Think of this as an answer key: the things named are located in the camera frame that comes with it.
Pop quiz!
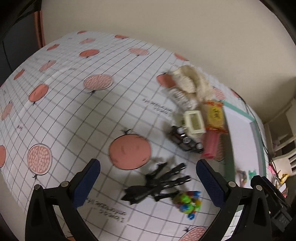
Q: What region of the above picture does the small multicolour hair tie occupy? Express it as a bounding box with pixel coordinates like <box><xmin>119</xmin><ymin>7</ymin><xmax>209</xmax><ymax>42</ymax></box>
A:
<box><xmin>236</xmin><ymin>170</ymin><xmax>248</xmax><ymax>187</ymax></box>

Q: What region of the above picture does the colourful small toy cluster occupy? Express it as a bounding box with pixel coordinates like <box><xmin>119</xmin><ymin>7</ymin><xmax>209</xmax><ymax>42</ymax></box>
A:
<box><xmin>173</xmin><ymin>191</ymin><xmax>202</xmax><ymax>220</ymax></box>

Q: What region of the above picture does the pink hair roller clip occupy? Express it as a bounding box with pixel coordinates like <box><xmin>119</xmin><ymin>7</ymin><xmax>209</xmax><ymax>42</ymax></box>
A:
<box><xmin>202</xmin><ymin>130</ymin><xmax>221</xmax><ymax>159</ymax></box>

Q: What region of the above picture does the black skeleton hand clip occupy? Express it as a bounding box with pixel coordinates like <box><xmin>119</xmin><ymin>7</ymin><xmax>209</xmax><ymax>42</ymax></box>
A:
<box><xmin>121</xmin><ymin>162</ymin><xmax>192</xmax><ymax>205</ymax></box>

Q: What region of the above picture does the black toy car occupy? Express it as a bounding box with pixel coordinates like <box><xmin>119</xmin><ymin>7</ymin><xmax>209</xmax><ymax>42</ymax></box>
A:
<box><xmin>169</xmin><ymin>126</ymin><xmax>204</xmax><ymax>154</ymax></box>

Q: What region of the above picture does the yellow rice cracker packet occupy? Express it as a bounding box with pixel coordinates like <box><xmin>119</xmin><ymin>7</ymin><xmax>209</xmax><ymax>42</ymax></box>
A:
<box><xmin>202</xmin><ymin>100</ymin><xmax>228</xmax><ymax>133</ymax></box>

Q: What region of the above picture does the cream hair claw clip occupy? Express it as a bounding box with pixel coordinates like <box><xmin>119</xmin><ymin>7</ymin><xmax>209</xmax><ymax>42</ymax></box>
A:
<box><xmin>183</xmin><ymin>110</ymin><xmax>206</xmax><ymax>138</ymax></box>

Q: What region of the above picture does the cotton swabs plastic bag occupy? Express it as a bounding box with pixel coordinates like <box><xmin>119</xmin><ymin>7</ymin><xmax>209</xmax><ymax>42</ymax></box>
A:
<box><xmin>168</xmin><ymin>87</ymin><xmax>198</xmax><ymax>111</ymax></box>

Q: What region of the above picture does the cream knitted cloth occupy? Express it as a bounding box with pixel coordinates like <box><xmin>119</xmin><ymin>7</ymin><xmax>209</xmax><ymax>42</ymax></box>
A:
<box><xmin>171</xmin><ymin>65</ymin><xmax>214</xmax><ymax>102</ymax></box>

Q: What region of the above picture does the green white shallow box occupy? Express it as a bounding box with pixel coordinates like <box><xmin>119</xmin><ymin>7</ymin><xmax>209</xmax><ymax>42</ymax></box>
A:
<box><xmin>219</xmin><ymin>101</ymin><xmax>266</xmax><ymax>188</ymax></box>

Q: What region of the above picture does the white chair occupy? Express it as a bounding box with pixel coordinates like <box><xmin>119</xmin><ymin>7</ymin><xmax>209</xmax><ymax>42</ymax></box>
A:
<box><xmin>264</xmin><ymin>98</ymin><xmax>295</xmax><ymax>160</ymax></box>

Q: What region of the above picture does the white grid pomegranate tablecloth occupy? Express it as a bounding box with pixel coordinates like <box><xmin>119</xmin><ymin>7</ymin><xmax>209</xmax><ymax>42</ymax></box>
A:
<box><xmin>1</xmin><ymin>32</ymin><xmax>218</xmax><ymax>240</ymax></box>

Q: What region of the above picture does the black cable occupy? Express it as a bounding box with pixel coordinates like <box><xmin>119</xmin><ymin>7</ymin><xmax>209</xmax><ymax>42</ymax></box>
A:
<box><xmin>238</xmin><ymin>96</ymin><xmax>282</xmax><ymax>176</ymax></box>

